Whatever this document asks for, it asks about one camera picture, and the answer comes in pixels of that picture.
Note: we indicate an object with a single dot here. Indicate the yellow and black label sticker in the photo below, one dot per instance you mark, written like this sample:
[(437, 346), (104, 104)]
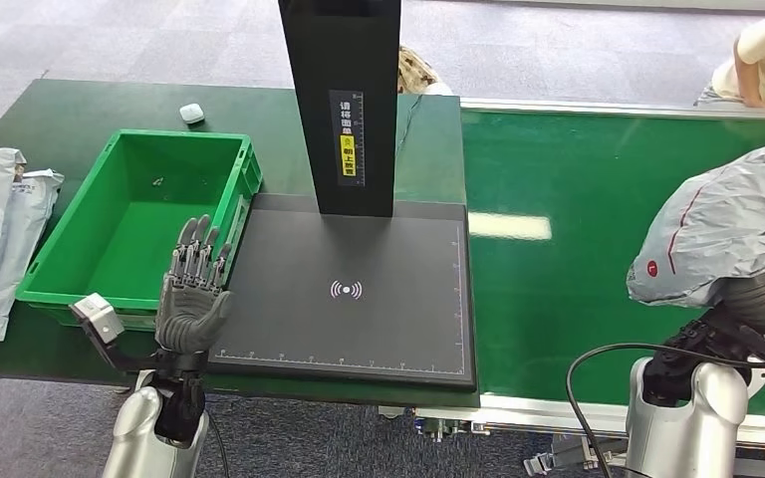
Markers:
[(347, 138)]

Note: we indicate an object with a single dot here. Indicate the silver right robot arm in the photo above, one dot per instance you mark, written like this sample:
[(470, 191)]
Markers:
[(679, 429)]

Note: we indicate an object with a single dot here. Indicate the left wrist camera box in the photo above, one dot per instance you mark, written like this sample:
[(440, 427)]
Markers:
[(97, 318)]

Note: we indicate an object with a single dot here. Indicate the small scrap of debris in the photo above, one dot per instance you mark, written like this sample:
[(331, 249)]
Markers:
[(158, 180)]

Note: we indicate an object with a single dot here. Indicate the person in patterned clothing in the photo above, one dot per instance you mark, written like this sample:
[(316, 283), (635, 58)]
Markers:
[(415, 72)]

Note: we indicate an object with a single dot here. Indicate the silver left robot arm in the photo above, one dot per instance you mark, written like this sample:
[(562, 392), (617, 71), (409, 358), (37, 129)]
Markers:
[(138, 429)]

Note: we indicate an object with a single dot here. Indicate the narrow white printed mailer package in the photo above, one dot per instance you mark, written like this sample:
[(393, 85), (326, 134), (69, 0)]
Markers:
[(23, 237)]

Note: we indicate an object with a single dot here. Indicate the green plastic crate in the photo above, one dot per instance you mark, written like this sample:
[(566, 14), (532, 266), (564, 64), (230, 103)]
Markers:
[(138, 224)]

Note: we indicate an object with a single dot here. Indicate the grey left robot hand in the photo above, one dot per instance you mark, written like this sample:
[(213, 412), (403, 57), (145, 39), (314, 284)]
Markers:
[(188, 310)]

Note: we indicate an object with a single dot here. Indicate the black inbound scanner machine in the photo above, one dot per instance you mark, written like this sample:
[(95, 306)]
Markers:
[(356, 316)]

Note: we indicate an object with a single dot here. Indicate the white earbuds case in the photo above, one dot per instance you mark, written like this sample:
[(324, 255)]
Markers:
[(192, 113)]

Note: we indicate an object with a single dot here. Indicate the grey mailer package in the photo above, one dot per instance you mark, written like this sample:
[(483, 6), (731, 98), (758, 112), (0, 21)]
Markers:
[(719, 224)]

